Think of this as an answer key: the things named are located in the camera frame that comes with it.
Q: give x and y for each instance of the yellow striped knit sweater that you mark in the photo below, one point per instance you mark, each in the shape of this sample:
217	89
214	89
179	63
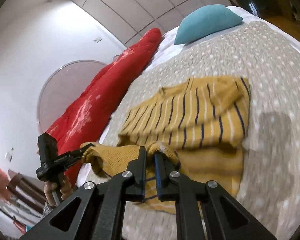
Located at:
199	125

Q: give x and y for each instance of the houndstooth patterned clothing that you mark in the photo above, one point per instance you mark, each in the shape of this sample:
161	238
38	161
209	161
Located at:
47	209

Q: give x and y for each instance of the beige dotted quilt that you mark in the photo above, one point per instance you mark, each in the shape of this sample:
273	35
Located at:
240	104

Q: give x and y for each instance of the teal pillow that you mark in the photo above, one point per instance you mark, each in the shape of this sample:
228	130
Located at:
204	21

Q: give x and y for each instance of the red floral blanket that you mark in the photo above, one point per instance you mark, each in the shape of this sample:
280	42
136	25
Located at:
86	118

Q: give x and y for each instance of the white wall switch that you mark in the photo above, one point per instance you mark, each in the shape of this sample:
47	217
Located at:
98	39

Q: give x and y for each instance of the person's left hand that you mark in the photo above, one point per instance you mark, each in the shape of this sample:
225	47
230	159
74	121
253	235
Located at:
65	190

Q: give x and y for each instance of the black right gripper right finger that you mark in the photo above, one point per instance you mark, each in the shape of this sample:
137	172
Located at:
204	210

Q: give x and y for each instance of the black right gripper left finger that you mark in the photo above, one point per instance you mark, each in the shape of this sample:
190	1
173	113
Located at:
95	211

